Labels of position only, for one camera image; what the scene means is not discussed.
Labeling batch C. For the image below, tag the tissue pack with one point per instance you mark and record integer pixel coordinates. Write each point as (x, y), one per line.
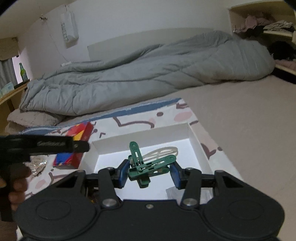
(7, 89)

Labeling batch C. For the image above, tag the built-in closet shelf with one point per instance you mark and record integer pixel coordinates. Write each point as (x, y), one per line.
(281, 44)

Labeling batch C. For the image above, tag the grey curtain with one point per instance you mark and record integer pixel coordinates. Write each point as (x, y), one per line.
(7, 73)

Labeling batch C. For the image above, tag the bag of rubber bands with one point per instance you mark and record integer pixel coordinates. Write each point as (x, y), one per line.
(36, 164)

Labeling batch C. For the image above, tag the white power strip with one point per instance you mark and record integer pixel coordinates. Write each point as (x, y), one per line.
(65, 64)

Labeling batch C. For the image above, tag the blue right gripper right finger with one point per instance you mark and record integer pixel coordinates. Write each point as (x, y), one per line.
(177, 175)

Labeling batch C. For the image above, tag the white shallow cardboard box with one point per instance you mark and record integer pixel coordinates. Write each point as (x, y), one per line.
(179, 140)

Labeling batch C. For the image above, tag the pink clothes pile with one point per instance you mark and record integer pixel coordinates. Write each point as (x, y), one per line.
(251, 22)

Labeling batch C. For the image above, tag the beige fluffy pillow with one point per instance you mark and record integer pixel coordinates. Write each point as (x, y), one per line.
(20, 120)

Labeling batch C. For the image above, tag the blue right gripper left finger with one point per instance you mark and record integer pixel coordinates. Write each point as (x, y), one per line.
(123, 173)

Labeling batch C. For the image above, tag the folded beige clothes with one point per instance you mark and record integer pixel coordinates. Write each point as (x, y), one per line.
(280, 26)

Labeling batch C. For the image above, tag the green glass bottle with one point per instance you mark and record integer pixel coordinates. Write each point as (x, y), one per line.
(23, 73)

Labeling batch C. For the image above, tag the person's left hand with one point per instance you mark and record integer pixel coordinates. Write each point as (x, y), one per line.
(19, 185)

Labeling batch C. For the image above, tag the red blue card box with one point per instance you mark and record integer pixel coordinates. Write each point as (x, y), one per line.
(79, 132)

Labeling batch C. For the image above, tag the cartoon bear blanket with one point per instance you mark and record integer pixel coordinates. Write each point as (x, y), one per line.
(170, 124)

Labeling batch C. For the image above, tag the wooden bedside shelf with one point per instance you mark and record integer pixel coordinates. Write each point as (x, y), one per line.
(10, 102)

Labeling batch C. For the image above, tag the white hanging pouch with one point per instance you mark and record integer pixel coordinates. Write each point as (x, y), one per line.
(69, 27)

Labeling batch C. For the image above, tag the grey quilted duvet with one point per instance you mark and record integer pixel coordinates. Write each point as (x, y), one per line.
(157, 70)

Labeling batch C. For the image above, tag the green plastic clothes pegs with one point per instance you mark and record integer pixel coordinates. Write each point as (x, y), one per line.
(154, 163)

